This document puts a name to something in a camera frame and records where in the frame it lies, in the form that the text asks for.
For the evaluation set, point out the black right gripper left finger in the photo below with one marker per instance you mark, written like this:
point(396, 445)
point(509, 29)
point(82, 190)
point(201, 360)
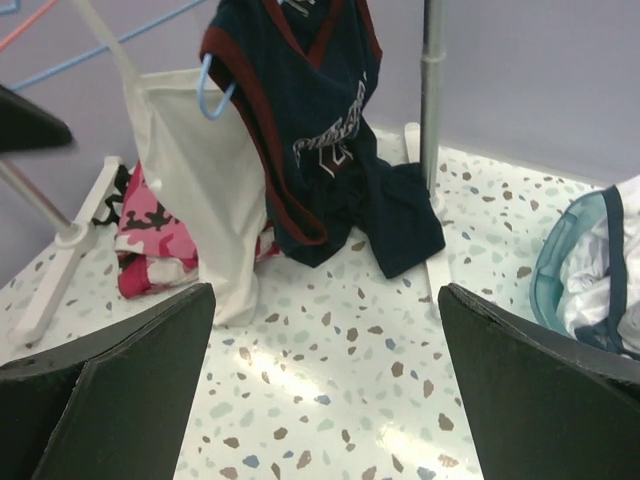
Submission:
point(110, 405)

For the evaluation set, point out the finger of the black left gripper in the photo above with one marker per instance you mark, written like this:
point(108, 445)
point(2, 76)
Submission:
point(27, 127)

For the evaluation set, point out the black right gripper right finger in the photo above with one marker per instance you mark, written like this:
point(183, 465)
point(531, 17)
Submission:
point(540, 405)

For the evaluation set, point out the light blue wire hanger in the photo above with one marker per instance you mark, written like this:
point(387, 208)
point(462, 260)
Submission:
point(100, 45)

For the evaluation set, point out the white tank top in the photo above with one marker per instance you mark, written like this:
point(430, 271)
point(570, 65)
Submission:
point(207, 173)

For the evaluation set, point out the blue hanger with navy top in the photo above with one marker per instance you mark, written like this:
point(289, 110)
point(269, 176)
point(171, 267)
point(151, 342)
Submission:
point(212, 101)

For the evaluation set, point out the navy maroon tank top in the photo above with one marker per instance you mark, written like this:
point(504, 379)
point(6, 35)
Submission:
point(300, 83)

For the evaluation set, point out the silver clothes rack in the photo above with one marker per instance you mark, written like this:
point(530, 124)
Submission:
point(77, 237)

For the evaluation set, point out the white printed shirt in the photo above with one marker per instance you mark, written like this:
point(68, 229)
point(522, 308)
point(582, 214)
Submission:
point(600, 277)

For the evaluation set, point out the pink camouflage garment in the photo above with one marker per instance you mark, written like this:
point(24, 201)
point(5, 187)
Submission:
point(154, 249)

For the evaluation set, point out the teal plastic laundry basket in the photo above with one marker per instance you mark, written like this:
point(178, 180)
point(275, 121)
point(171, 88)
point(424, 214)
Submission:
point(546, 288)

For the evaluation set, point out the dark navy folded garment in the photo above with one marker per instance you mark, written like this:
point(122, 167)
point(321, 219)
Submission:
point(391, 205)

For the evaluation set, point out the pink wire hanger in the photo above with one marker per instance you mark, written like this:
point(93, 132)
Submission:
point(27, 24)

